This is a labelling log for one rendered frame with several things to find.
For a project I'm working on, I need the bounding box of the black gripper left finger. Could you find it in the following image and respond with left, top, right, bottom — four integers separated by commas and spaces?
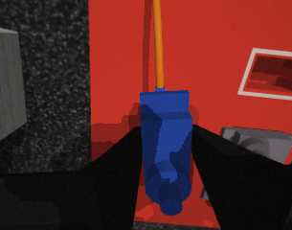
0, 126, 143, 230

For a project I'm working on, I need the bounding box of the red flat panel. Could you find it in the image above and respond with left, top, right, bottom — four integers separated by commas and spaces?
88, 0, 292, 228

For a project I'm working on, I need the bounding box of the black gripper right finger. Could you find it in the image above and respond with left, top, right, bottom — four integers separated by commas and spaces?
191, 125, 292, 230

